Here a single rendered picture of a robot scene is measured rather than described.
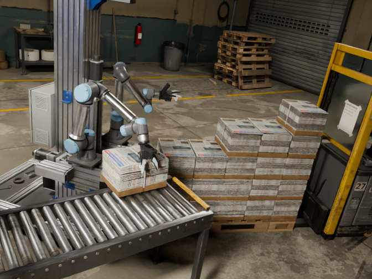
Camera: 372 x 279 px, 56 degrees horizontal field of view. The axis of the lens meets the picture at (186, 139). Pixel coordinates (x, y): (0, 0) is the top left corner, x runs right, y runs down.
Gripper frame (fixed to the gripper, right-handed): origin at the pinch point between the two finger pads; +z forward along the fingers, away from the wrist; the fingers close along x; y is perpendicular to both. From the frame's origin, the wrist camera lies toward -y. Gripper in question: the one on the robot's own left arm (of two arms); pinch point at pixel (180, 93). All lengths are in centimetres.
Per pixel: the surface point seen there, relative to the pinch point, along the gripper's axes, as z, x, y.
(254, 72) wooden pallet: 282, -538, 153
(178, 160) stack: -2, 53, 38
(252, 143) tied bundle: 62, 46, 21
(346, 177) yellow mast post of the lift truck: 155, 62, 41
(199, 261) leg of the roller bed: 6, 137, 65
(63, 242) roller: -80, 159, 23
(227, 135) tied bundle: 41, 39, 19
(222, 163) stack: 38, 50, 41
